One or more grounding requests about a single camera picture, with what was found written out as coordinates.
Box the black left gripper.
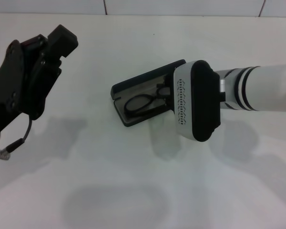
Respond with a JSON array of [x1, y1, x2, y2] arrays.
[[0, 24, 79, 142]]

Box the black glasses case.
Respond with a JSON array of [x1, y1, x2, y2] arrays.
[[110, 58, 188, 127]]

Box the black thin-framed glasses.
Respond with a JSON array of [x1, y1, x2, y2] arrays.
[[123, 82, 173, 118]]

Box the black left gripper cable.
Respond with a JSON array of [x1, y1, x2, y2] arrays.
[[4, 114, 34, 154]]

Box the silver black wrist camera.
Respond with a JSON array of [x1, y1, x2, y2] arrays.
[[173, 60, 222, 143]]

